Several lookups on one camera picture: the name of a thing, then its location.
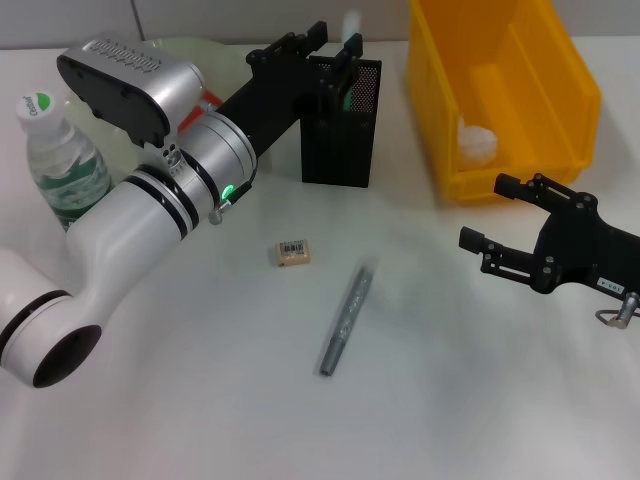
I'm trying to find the grey pen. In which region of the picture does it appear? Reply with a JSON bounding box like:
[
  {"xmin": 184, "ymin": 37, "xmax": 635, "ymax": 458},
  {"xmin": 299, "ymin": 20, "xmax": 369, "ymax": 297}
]
[{"xmin": 319, "ymin": 255, "xmax": 379, "ymax": 377}]

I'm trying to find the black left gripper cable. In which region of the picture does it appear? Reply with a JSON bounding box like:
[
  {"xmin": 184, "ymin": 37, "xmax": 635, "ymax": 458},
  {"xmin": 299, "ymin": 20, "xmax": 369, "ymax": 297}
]
[{"xmin": 207, "ymin": 167, "xmax": 259, "ymax": 227}]

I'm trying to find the yellow plastic bin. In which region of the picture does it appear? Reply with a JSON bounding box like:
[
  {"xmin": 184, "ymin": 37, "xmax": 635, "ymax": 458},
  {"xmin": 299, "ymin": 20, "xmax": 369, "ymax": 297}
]
[{"xmin": 404, "ymin": 0, "xmax": 602, "ymax": 204}]

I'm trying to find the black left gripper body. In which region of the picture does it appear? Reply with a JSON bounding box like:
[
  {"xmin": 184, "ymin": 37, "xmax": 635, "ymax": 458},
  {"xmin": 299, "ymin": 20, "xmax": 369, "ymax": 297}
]
[{"xmin": 216, "ymin": 33, "xmax": 335, "ymax": 155}]

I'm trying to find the clear green-label water bottle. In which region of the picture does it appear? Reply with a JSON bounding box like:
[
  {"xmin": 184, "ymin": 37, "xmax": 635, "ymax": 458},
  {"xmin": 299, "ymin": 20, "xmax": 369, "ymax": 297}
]
[{"xmin": 14, "ymin": 91, "xmax": 114, "ymax": 234}]

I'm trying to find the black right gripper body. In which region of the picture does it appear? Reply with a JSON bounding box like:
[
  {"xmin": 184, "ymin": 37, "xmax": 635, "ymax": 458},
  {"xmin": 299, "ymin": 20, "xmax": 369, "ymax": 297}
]
[{"xmin": 532, "ymin": 192, "xmax": 640, "ymax": 297}]

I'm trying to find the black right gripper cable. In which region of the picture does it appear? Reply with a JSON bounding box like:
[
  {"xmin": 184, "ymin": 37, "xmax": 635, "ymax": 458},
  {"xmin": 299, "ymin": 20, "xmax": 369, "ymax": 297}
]
[{"xmin": 594, "ymin": 291, "xmax": 640, "ymax": 331}]

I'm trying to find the white paper ball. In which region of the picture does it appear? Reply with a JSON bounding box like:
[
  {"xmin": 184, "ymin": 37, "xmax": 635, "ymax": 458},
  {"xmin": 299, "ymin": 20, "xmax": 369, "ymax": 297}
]
[{"xmin": 457, "ymin": 114, "xmax": 500, "ymax": 171}]

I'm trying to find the pale green glass fruit plate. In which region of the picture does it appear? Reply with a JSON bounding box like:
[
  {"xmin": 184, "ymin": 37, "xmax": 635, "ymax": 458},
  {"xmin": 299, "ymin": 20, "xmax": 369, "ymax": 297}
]
[{"xmin": 64, "ymin": 37, "xmax": 274, "ymax": 177}]

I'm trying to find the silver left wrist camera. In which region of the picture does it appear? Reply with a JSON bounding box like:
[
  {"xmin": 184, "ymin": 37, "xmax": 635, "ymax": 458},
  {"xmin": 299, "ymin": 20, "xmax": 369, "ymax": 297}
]
[{"xmin": 55, "ymin": 33, "xmax": 207, "ymax": 148}]

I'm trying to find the red tomato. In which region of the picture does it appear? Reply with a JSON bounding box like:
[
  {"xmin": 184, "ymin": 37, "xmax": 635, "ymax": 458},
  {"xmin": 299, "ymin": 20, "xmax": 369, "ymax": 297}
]
[{"xmin": 178, "ymin": 88, "xmax": 225, "ymax": 132}]

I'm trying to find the beige eraser with barcode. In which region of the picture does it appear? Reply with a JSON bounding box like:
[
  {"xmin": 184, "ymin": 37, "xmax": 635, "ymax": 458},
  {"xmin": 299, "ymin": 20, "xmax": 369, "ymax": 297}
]
[{"xmin": 274, "ymin": 238, "xmax": 312, "ymax": 268}]

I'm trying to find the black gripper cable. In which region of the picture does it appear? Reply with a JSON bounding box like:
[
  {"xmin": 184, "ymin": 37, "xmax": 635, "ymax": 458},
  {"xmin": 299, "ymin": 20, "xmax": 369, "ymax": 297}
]
[
  {"xmin": 207, "ymin": 167, "xmax": 259, "ymax": 227},
  {"xmin": 594, "ymin": 291, "xmax": 640, "ymax": 331}
]

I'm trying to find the green utility knife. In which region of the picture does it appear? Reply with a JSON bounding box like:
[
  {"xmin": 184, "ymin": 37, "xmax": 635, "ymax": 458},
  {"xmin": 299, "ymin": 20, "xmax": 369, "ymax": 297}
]
[{"xmin": 341, "ymin": 8, "xmax": 364, "ymax": 114}]

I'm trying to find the black mesh pen holder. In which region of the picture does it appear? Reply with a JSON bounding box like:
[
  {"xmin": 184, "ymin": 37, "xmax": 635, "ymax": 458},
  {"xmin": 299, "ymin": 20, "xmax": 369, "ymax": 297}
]
[{"xmin": 299, "ymin": 54, "xmax": 384, "ymax": 189}]

